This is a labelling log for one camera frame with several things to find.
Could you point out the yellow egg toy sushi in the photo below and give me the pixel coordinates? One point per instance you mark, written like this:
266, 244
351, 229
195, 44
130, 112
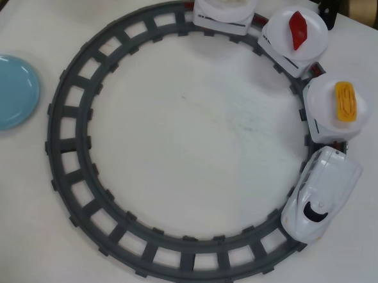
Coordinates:
345, 99

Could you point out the wagon with pale orange sushi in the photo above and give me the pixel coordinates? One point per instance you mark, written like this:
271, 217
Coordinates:
222, 11

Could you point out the wagon with yellow sushi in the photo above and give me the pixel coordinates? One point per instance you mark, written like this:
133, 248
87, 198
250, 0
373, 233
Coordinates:
320, 101

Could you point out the white Shinkansen toy locomotive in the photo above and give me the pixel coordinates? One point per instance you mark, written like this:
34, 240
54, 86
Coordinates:
327, 182

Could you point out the red tuna toy sushi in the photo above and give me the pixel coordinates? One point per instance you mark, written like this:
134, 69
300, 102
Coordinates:
298, 29

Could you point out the blue round dish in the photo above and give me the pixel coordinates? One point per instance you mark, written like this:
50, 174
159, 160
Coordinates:
9, 92

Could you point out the white toy train car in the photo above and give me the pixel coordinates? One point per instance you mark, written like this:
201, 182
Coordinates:
215, 25
321, 134
277, 54

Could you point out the grey circular toy track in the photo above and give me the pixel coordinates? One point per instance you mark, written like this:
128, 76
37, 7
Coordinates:
53, 133

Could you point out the brown cardboard roll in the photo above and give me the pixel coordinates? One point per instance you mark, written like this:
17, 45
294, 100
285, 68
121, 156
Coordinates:
361, 7

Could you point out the black clamp bracket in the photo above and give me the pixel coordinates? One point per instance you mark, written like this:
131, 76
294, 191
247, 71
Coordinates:
330, 12

